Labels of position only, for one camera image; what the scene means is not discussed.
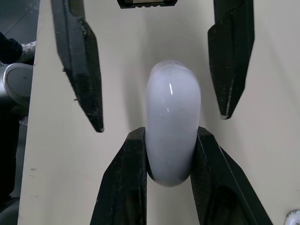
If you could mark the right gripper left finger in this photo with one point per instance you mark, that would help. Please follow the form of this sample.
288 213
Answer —
124 178

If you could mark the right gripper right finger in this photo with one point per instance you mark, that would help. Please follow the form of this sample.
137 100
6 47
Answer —
218 182

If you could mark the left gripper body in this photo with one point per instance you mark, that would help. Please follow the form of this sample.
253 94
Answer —
147 5

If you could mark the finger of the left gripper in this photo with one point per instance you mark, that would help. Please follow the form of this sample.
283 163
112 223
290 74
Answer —
82 77
230 61

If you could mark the white earbud case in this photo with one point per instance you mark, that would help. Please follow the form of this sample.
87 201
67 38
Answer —
173 117

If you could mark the white earbud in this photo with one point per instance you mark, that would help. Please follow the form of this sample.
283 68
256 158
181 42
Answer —
293 218

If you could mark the robot body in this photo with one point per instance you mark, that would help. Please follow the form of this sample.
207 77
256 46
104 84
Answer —
16 82

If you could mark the person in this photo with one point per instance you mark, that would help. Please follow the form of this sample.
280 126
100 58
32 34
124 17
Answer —
14 50

